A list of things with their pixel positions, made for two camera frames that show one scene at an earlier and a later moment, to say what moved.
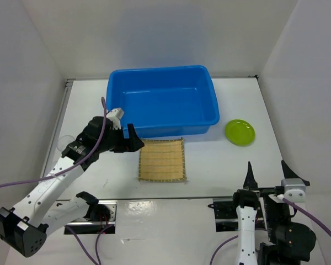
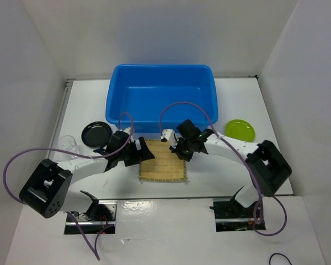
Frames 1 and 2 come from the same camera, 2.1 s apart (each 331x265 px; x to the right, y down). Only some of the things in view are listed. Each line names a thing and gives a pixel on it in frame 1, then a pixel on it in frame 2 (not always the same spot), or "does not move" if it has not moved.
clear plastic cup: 63,141 does not move
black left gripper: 132,143 -> 144,153
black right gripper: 250,180 -> 176,150
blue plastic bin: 163,101 does not move
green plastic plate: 240,132 does not move
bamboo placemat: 162,160 does not move
